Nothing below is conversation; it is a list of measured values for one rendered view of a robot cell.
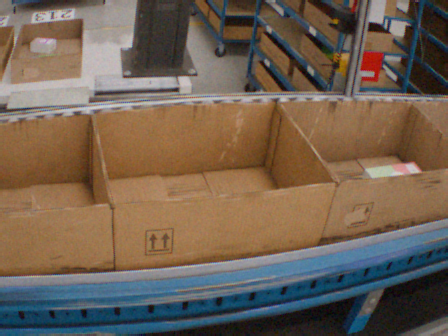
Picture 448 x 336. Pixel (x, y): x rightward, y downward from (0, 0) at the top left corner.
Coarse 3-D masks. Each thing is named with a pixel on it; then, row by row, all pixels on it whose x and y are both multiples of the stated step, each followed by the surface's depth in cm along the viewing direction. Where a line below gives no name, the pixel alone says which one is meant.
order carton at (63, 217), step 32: (0, 128) 104; (32, 128) 107; (64, 128) 110; (0, 160) 109; (32, 160) 111; (64, 160) 114; (96, 160) 105; (0, 192) 112; (32, 192) 112; (64, 192) 114; (96, 192) 110; (0, 224) 83; (32, 224) 85; (64, 224) 87; (96, 224) 90; (0, 256) 87; (32, 256) 89; (64, 256) 91; (96, 256) 93
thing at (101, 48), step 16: (96, 32) 225; (112, 32) 226; (128, 32) 227; (96, 48) 210; (112, 48) 211; (96, 64) 198; (112, 64) 199; (64, 80) 186; (80, 80) 187; (0, 96) 174
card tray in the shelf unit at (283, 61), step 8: (264, 32) 329; (264, 40) 326; (272, 40) 334; (264, 48) 328; (272, 48) 317; (272, 56) 319; (280, 56) 308; (288, 56) 326; (280, 64) 310; (288, 64) 301; (296, 64) 301; (288, 72) 303
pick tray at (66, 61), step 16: (32, 32) 208; (48, 32) 211; (64, 32) 213; (80, 32) 215; (16, 48) 190; (64, 48) 207; (80, 48) 208; (16, 64) 177; (32, 64) 179; (48, 64) 181; (64, 64) 183; (80, 64) 185; (16, 80) 181; (32, 80) 183; (48, 80) 185
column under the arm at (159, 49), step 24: (144, 0) 178; (168, 0) 180; (144, 24) 184; (168, 24) 186; (120, 48) 209; (144, 48) 190; (168, 48) 192; (144, 72) 193; (168, 72) 194; (192, 72) 196
